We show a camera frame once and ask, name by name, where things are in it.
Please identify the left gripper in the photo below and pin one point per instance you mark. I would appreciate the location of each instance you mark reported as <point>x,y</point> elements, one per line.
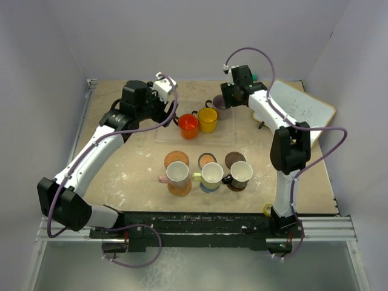
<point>162,117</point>

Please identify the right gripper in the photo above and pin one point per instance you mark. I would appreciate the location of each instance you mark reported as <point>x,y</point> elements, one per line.
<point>228,100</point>

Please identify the purple grey mug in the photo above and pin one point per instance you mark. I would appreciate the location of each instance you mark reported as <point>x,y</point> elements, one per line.
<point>217,103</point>

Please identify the yellow mug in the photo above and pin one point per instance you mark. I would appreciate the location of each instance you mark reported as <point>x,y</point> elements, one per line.
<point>207,118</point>

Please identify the woven rattan coaster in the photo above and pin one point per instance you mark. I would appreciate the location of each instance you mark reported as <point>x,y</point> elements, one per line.
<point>180,191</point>
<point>176,156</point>

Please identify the dark wooden coaster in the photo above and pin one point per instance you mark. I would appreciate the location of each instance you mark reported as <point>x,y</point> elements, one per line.
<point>236,188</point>
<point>233,157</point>

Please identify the pink mug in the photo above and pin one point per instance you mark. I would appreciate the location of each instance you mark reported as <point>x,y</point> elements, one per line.
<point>177,175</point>

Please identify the orange black rimmed coaster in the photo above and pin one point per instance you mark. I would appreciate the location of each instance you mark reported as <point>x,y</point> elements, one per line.
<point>205,158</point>

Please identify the black mug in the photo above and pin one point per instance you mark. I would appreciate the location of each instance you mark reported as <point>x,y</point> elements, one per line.
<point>240,174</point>

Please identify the olive green mug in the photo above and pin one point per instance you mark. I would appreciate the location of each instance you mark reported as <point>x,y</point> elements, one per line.
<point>211,175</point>

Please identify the blue smiley coaster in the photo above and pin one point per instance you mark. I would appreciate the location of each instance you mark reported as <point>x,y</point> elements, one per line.
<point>206,190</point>

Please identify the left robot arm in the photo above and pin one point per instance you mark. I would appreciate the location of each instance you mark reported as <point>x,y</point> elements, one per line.
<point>91,157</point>

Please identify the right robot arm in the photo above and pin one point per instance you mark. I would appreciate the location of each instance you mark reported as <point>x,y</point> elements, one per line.
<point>290,149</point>

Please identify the orange mug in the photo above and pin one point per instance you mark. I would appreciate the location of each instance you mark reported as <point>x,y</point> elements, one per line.
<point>188,125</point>

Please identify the clear plastic tray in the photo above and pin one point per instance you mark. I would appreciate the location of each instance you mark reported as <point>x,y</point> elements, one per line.
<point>223,135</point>

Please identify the small whiteboard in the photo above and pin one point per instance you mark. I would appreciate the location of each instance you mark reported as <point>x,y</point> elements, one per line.
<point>294,104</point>

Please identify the yellow tape roll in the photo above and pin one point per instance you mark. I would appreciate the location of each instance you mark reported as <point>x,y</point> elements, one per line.
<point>267,209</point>

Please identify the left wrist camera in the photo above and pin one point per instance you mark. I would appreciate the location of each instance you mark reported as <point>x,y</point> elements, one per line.
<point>163,87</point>

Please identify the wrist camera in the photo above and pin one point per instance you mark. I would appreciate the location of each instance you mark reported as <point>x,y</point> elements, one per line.
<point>163,87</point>
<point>227,69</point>

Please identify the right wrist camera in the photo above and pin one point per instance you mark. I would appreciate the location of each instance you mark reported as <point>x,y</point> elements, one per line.
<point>227,69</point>

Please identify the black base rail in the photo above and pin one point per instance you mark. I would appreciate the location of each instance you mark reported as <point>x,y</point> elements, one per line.
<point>136,231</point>

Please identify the aluminium frame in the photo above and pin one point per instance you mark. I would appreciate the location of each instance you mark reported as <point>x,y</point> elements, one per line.
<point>316,228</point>

